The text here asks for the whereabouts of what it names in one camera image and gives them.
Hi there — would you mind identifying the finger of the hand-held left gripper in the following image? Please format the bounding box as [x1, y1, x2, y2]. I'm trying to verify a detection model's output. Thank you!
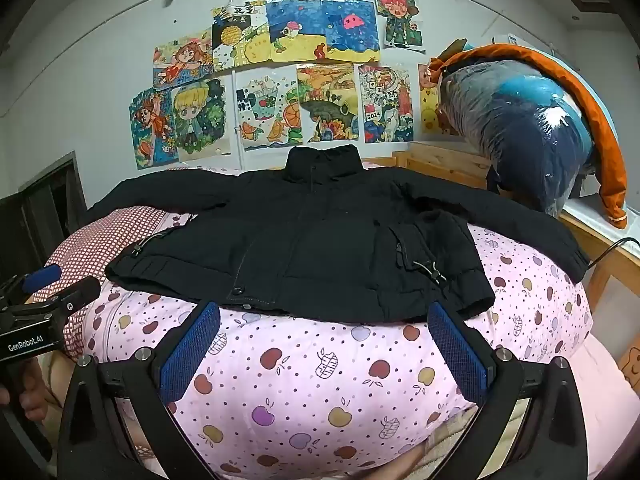
[0, 263, 62, 303]
[30, 276, 102, 326]

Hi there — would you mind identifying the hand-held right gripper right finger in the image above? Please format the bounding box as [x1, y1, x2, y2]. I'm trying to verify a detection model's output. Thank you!
[427, 301, 588, 480]

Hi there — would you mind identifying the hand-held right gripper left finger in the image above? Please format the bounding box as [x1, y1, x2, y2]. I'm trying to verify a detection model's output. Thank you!
[57, 301, 222, 480]

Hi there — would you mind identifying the black padded jacket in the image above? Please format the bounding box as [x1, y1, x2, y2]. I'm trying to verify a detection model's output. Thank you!
[87, 145, 591, 323]

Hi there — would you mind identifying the clear bag of clothes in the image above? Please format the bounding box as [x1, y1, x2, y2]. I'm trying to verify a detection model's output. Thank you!
[437, 45, 596, 218]

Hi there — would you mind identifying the person's left hand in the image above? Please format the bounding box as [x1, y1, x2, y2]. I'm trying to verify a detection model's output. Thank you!
[20, 357, 51, 421]

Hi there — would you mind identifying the red checkered quilt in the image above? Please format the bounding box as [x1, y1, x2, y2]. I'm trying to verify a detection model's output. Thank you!
[32, 207, 171, 361]

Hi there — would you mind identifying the dark wooden door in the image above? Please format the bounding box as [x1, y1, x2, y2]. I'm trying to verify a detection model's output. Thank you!
[0, 150, 88, 281]

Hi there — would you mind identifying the pink apple-print quilt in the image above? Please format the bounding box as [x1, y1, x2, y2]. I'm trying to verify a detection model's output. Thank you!
[80, 160, 593, 480]

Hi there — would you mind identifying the pale pink bed sheet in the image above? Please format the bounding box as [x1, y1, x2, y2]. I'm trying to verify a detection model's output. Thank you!
[570, 332, 640, 480]

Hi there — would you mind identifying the orange-dress girl blue drawing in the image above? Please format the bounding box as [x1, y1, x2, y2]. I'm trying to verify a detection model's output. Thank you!
[129, 87, 180, 171]

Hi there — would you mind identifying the blond figure drawing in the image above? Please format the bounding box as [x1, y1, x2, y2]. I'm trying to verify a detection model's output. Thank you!
[170, 78, 232, 162]

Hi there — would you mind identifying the yellow bear drawing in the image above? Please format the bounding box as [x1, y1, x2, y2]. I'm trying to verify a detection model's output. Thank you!
[417, 62, 453, 137]

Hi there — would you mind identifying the oranges and watermelon drawing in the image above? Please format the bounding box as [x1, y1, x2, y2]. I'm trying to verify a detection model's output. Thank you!
[235, 66, 304, 152]

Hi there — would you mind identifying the lying orange girl drawing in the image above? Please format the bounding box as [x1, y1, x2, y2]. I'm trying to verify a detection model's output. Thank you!
[152, 29, 217, 92]

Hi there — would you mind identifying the city collage drawing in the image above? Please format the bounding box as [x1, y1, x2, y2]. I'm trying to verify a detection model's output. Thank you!
[357, 62, 416, 144]

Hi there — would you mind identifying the plastic-wrapped bundle with orange cloth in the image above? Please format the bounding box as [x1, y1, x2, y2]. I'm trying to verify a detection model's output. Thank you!
[427, 40, 628, 231]

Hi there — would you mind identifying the farmland landscape drawing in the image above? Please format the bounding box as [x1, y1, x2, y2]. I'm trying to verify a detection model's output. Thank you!
[296, 62, 361, 144]

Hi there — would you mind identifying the yellow moon checker drawing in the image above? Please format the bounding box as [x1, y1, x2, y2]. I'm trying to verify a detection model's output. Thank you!
[211, 2, 273, 72]

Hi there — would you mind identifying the white box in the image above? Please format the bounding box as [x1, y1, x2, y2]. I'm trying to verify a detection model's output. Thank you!
[492, 32, 532, 49]

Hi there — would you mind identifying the red-haired figure drawing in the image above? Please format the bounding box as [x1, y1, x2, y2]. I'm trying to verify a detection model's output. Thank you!
[372, 0, 427, 53]

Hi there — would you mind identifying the blue sea fish drawing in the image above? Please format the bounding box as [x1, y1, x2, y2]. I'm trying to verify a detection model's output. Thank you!
[265, 0, 328, 63]

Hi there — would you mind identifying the pink jellyfish drawing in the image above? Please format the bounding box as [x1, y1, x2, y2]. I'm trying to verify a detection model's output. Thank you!
[320, 0, 382, 65]

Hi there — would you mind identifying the black cable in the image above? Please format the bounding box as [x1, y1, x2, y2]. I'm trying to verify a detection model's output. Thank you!
[587, 237, 640, 266]

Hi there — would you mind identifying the wooden bed frame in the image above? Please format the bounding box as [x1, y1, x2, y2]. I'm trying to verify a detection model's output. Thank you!
[392, 140, 640, 311]

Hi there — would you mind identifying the white wall pipe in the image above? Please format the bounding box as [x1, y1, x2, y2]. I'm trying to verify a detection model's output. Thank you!
[229, 0, 247, 168]

